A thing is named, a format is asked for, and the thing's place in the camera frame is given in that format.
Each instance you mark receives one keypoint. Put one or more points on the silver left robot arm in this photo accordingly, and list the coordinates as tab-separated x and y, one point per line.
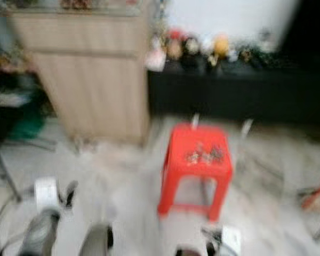
40	234

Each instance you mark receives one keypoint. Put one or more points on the bunch of metal keys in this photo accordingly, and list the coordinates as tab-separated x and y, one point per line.
205	154

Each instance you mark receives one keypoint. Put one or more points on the grey robot right leg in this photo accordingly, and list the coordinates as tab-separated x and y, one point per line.
188	252

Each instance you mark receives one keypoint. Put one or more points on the grey robot leg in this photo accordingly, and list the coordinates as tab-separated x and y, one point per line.
188	252
96	242

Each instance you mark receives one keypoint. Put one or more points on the grey robot left leg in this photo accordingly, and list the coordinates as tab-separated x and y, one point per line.
96	242

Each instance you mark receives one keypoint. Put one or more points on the black stand leg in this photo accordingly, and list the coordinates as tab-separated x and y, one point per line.
6	176

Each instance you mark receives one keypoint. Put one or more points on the green bag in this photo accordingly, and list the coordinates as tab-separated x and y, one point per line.
29	128

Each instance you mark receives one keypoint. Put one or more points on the dark bulky seat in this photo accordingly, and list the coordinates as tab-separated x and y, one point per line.
2	125

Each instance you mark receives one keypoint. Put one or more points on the red plastic stool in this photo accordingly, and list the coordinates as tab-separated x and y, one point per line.
197	137

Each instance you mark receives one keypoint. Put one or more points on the red orange object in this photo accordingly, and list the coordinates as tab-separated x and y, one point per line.
317	200

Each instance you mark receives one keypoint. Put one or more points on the light wooden cabinet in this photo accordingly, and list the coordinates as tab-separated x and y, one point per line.
90	80

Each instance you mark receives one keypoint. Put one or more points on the small white paper tag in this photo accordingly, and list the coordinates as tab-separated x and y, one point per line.
195	121
247	128

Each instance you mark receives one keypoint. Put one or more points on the colourful flower bunch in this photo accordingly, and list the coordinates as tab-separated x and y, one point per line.
13	61

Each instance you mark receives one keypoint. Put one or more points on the black low sideboard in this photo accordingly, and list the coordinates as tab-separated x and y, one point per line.
234	93

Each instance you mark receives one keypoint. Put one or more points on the white pink small bag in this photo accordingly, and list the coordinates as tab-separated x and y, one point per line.
154	57

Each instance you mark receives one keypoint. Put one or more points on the red hat figurine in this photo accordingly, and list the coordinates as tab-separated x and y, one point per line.
175	45

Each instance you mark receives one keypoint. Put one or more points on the dark figurine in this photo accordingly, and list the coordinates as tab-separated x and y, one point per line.
192	48

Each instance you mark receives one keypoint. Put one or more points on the dark red ornament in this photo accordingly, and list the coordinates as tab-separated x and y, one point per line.
77	3

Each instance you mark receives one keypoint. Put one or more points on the green garland decoration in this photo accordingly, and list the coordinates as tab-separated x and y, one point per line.
258	53

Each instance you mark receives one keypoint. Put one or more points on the yellow figurine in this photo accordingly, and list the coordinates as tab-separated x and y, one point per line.
221	47

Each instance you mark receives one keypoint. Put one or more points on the black television screen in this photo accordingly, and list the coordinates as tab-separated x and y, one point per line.
309	26

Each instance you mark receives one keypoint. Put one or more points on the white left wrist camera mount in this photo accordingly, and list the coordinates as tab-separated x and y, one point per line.
46	193

